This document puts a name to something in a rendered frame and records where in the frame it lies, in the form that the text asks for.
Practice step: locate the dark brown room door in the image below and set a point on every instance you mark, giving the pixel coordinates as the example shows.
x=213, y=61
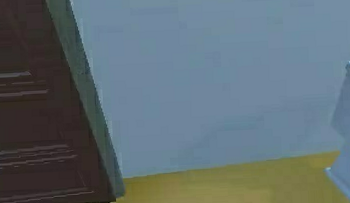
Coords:
x=30, y=123

